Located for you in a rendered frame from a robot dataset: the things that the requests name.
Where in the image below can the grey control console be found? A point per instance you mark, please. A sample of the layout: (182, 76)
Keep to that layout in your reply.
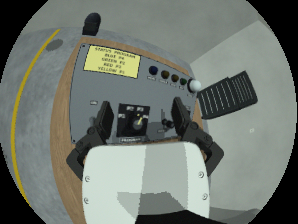
(140, 99)

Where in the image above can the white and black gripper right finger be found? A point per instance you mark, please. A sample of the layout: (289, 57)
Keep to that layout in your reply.
(191, 131)

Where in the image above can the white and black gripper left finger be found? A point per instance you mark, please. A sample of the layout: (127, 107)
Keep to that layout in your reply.
(96, 135)

